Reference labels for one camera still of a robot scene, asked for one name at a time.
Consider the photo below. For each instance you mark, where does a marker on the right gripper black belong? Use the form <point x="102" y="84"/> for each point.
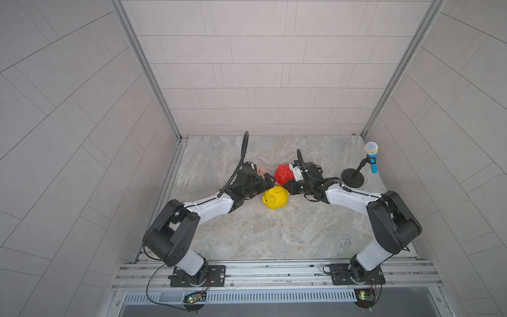
<point x="291" y="188"/>

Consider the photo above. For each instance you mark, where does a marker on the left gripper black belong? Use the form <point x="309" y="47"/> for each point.
<point x="262" y="187"/>

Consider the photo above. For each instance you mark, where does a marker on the pink piggy bank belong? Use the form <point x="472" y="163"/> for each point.
<point x="262" y="171"/>

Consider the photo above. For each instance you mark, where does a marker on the red piggy bank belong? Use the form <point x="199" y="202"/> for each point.
<point x="284" y="174"/>

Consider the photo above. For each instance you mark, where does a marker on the yellow piggy bank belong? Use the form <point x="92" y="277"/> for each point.
<point x="276" y="198"/>

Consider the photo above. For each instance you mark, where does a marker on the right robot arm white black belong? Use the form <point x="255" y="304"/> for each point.
<point x="393" y="223"/>

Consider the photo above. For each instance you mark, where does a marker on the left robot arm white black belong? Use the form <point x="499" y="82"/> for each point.
<point x="170" y="235"/>

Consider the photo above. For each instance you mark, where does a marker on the black microphone stand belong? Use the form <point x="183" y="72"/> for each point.
<point x="353" y="177"/>

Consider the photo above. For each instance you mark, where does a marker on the blue toy microphone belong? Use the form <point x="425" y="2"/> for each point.
<point x="372" y="150"/>

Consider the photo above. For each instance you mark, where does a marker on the right controller board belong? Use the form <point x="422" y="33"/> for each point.
<point x="365" y="298"/>

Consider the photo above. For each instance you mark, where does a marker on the controller board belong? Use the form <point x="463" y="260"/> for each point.
<point x="365" y="298"/>
<point x="194" y="301"/>

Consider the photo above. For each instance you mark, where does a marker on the left controller board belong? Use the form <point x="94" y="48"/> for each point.
<point x="194" y="301"/>

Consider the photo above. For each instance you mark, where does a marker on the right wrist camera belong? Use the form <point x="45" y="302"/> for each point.
<point x="295" y="168"/>

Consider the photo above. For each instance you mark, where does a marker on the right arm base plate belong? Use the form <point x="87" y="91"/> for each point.
<point x="348" y="274"/>

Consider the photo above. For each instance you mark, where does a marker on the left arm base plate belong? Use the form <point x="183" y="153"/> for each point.
<point x="208" y="276"/>

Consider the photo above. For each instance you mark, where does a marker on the aluminium rail frame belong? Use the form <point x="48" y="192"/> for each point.
<point x="272" y="282"/>

